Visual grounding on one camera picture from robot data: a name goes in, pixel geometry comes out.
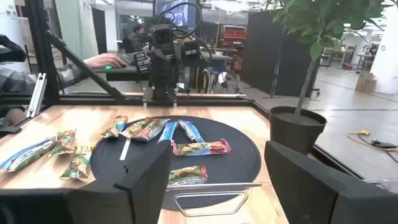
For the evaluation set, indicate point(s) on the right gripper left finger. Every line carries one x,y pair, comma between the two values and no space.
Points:
140,193

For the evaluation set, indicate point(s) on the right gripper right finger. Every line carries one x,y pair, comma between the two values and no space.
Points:
304,193

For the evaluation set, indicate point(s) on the red green Chewy bar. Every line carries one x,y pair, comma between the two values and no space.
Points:
186,175

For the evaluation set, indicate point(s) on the brown green granola bar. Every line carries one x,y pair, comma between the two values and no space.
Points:
144,129

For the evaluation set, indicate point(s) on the blue granola bar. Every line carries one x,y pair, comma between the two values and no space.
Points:
191,130
168,132

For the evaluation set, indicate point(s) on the blue bar red end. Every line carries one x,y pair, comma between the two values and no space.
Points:
202,147

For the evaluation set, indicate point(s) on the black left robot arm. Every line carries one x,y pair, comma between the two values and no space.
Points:
190,51

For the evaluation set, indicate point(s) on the person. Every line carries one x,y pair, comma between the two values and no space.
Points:
136,40
18,79

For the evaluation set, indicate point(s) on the grey desk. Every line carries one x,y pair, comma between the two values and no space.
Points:
121,74

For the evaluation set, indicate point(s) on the white strip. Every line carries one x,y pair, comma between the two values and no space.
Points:
125,149

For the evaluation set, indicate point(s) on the black computer mouse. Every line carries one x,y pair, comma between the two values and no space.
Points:
109,67

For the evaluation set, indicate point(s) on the person's hand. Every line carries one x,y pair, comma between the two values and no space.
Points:
102,60

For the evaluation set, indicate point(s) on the green plant in black pot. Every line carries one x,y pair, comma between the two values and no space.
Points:
295,130

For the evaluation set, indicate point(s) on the red tool shelf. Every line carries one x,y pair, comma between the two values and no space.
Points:
234,34

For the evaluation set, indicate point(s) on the clear plastic bin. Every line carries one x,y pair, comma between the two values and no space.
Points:
217,185

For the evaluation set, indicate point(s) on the round dark woven placemat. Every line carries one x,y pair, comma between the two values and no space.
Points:
224,155

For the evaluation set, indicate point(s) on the black power adapter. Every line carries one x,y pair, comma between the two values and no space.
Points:
384,144

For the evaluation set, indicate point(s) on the black partition panel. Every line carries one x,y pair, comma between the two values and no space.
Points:
264,56

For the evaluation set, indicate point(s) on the light blue bar orange end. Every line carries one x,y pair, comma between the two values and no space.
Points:
28,154

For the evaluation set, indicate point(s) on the cardboard box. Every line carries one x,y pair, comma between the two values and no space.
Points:
366,82

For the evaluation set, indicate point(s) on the silver aluminium bar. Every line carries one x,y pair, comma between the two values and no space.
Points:
36,96

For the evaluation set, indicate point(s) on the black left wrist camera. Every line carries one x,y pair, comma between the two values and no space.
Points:
162,35

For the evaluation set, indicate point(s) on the wall screen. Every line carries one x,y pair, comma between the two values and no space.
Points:
178,14

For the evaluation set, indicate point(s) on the black aluminium table frame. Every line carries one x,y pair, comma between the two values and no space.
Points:
43,46

